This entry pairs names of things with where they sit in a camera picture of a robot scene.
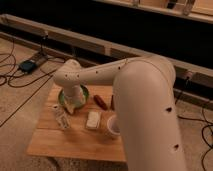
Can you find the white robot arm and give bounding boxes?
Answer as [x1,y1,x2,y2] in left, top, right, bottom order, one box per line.
[54,56,187,171]

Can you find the black floor cable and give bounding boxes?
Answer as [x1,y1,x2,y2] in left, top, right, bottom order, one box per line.
[0,36,66,128]
[174,74,213,171]

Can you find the black power adapter box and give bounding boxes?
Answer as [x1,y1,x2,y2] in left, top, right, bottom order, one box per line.
[18,60,36,73]

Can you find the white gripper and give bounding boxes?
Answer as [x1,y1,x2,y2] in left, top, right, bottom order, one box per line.
[63,85,86,114]

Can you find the black floor cable right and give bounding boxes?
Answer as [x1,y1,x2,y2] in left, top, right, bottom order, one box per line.
[174,74,213,171]

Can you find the green bowl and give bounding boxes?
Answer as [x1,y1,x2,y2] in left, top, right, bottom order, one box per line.
[58,85,89,108]

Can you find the white sponge block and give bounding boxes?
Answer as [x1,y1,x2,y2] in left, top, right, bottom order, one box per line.
[86,111,101,129]

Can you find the black floor cable left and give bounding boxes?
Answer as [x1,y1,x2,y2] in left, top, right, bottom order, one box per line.
[0,36,66,128]

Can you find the red sausage toy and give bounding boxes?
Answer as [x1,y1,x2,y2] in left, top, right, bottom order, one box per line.
[94,95,108,110]

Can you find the wooden table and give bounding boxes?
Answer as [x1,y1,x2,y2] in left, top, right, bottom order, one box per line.
[27,85,126,162]

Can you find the white paper cup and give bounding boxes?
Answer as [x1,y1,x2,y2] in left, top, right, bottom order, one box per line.
[107,115,120,139]

